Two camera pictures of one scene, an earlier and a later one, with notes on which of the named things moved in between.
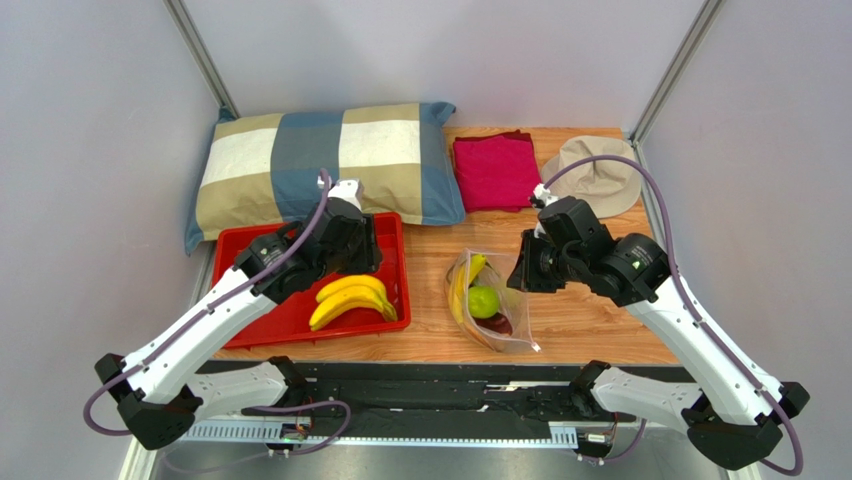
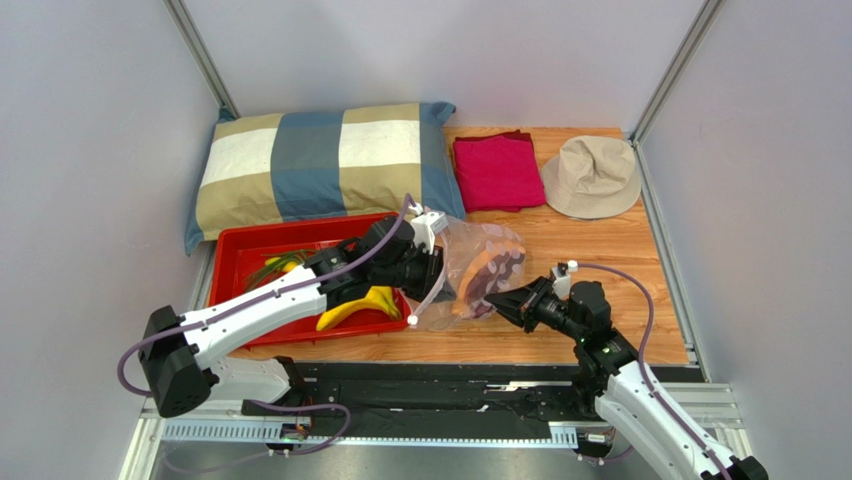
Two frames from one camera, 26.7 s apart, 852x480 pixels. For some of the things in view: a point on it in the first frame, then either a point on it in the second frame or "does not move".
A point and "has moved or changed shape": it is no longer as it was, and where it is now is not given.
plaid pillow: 265,167 does not move
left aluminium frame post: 200,53 does not move
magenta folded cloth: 497,172 does not move
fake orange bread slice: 497,323 → 487,271
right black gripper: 527,267 → 537,304
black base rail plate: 434,391 does not move
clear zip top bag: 490,298 has moved or changed shape
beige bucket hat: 609,186 does not move
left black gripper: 370,256 → 432,269
